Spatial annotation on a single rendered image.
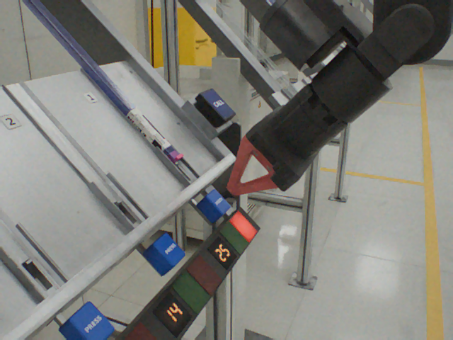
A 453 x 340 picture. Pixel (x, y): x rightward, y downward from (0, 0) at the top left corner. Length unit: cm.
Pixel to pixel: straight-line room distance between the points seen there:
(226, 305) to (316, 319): 72
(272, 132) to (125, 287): 120
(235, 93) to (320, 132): 46
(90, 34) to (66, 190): 29
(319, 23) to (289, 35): 3
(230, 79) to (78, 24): 33
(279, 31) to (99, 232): 24
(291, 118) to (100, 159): 20
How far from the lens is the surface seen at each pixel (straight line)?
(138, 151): 47
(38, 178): 39
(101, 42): 62
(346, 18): 37
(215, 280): 45
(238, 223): 52
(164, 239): 40
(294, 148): 40
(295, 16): 39
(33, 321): 30
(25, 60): 287
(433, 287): 166
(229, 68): 84
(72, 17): 65
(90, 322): 33
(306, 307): 144
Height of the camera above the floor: 92
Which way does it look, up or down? 22 degrees down
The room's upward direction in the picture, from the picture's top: straight up
